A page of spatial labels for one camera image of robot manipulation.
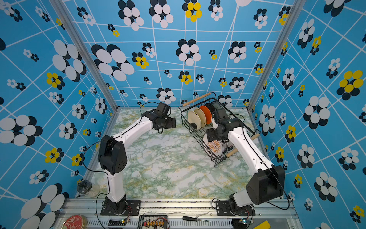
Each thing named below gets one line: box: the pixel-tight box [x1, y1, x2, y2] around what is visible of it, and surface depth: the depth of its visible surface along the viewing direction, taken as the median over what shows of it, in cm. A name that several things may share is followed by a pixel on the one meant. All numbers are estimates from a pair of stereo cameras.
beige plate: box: [193, 108, 207, 128], surface depth 100 cm
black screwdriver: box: [182, 216, 211, 222], surface depth 72 cm
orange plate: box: [199, 105, 213, 125], surface depth 101 cm
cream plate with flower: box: [187, 110, 202, 131], surface depth 103 cm
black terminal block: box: [137, 215, 168, 229], surface depth 70 cm
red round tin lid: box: [61, 214, 89, 229], surface depth 68 cm
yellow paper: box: [253, 220, 272, 229], surface depth 69 cm
